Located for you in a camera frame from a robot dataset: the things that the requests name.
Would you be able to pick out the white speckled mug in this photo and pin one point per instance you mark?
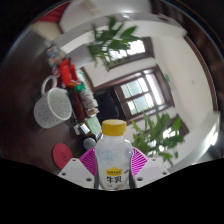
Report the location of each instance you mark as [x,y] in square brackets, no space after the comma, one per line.
[50,110]

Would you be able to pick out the green packet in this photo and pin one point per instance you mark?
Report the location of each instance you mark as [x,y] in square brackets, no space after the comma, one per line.
[93,125]

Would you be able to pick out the red box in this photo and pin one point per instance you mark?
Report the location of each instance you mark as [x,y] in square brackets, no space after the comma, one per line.
[66,73]

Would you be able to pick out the flat round red coaster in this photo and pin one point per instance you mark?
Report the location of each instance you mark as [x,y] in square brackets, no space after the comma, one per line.
[62,156]

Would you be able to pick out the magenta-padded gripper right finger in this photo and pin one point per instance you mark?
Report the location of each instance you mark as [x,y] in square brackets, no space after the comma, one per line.
[151,170]

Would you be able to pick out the dark wooden glazed door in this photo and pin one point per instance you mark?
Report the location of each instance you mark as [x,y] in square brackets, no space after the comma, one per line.
[140,95]

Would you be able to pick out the colourful small jars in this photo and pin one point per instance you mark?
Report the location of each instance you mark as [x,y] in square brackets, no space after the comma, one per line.
[55,56]

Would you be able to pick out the small round silver container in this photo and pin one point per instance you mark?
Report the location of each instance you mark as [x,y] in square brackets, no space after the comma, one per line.
[89,143]

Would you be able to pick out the yellow-capped clear drink bottle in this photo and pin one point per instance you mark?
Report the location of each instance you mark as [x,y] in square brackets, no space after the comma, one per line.
[113,153]

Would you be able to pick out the green exit sign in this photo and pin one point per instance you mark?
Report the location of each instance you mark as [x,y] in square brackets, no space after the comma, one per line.
[167,78]

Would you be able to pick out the brown tray of snacks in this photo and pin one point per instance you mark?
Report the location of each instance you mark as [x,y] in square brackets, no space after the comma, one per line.
[85,103]

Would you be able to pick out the dark-framed window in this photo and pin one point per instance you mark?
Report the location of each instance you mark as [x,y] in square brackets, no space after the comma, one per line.
[136,48]

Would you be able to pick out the large potted green plant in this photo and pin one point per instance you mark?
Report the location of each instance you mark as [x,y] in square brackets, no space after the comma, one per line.
[156,136]

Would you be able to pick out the small potted green plant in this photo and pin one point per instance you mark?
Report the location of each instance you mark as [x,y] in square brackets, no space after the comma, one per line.
[110,40]

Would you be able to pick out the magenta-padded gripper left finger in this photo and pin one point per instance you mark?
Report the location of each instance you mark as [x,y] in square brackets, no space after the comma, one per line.
[75,171]

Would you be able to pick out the red carpeted steps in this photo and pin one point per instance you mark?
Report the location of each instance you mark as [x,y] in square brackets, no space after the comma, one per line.
[55,14]

